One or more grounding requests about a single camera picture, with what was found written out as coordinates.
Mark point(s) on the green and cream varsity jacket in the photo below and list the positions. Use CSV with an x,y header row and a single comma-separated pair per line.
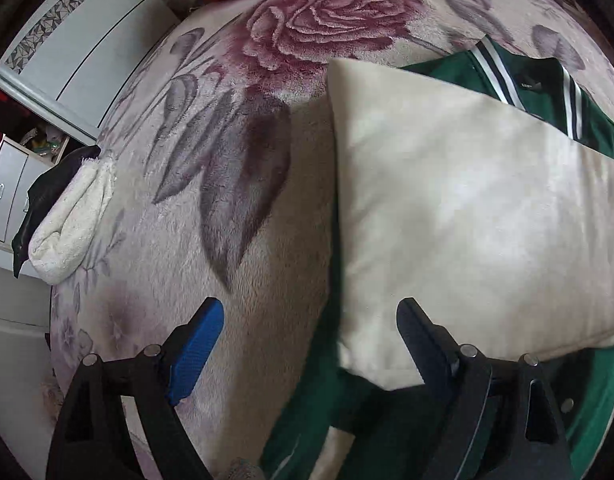
x,y
482,186

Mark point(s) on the black garment on bed edge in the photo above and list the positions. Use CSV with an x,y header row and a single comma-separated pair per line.
x,y
41,197

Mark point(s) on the floral plush bed blanket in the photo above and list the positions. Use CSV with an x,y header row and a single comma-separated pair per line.
x,y
226,187

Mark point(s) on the cream fleece folded garment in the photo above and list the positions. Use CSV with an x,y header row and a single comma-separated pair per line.
x,y
61,241

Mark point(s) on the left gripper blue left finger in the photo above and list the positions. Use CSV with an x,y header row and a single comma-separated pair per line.
x,y
92,437

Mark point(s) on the white drawer unit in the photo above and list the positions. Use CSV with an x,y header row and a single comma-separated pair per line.
x,y
19,169

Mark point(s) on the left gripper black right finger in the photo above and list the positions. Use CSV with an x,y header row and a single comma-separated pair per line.
x,y
501,418

